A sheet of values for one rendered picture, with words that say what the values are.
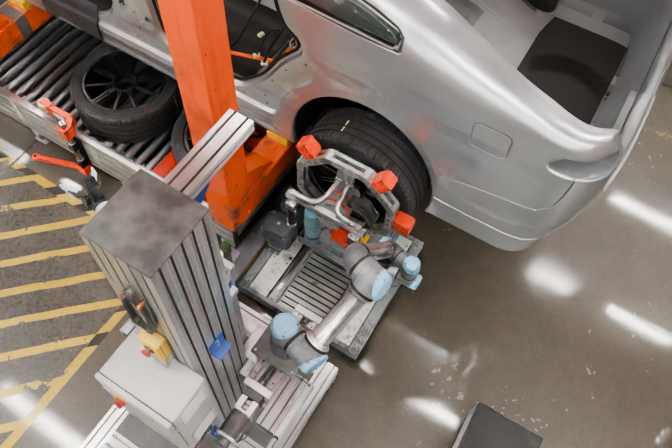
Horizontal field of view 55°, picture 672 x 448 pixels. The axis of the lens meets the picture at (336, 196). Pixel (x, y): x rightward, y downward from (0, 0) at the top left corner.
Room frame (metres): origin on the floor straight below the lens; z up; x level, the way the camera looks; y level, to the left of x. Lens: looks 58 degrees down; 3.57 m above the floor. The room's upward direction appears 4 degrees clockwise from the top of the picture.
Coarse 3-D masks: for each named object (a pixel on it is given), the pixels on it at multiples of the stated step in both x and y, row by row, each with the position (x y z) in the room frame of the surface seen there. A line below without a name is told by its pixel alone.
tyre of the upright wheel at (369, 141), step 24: (336, 120) 1.94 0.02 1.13; (360, 120) 1.92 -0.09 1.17; (384, 120) 1.93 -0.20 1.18; (336, 144) 1.80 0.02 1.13; (360, 144) 1.77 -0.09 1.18; (384, 144) 1.80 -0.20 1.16; (408, 144) 1.83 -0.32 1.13; (384, 168) 1.69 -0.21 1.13; (408, 168) 1.73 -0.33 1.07; (408, 192) 1.64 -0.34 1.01
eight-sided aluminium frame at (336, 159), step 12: (324, 156) 1.74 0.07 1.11; (336, 156) 1.75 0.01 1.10; (300, 168) 1.79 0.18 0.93; (348, 168) 1.68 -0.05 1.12; (360, 168) 1.69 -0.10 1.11; (300, 180) 1.79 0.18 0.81; (360, 180) 1.64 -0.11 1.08; (372, 180) 1.63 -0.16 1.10; (312, 192) 1.81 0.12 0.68; (372, 192) 1.61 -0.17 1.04; (384, 204) 1.58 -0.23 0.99; (396, 204) 1.60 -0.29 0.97; (372, 228) 1.61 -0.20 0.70; (384, 228) 1.57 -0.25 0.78
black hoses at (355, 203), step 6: (354, 186) 1.68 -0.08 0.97; (354, 198) 1.59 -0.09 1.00; (360, 198) 1.58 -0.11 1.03; (366, 198) 1.57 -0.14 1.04; (348, 204) 1.57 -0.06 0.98; (354, 204) 1.55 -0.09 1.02; (360, 204) 1.54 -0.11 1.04; (366, 204) 1.54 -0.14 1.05; (372, 204) 1.55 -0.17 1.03; (354, 210) 1.51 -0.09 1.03; (360, 210) 1.51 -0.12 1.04; (366, 210) 1.51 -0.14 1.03; (372, 210) 1.53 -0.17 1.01; (366, 216) 1.49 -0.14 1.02; (372, 216) 1.50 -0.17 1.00; (378, 216) 1.53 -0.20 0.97; (366, 222) 1.47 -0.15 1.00; (372, 222) 1.48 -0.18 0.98
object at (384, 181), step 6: (378, 174) 1.66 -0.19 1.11; (384, 174) 1.63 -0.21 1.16; (390, 174) 1.64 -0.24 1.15; (378, 180) 1.61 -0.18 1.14; (384, 180) 1.60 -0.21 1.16; (390, 180) 1.61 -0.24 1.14; (396, 180) 1.63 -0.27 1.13; (378, 186) 1.60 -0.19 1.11; (384, 186) 1.59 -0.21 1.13; (390, 186) 1.59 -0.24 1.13; (378, 192) 1.60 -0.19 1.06; (384, 192) 1.59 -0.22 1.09
